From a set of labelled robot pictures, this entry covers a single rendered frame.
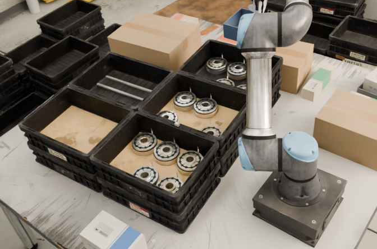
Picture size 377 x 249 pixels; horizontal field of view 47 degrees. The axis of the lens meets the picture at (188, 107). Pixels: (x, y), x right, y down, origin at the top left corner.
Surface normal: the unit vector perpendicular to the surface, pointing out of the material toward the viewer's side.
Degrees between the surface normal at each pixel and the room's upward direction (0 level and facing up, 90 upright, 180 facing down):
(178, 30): 0
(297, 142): 5
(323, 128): 90
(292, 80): 90
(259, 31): 55
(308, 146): 5
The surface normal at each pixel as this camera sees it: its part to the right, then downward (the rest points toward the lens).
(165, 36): -0.10, -0.76
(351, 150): -0.60, 0.56
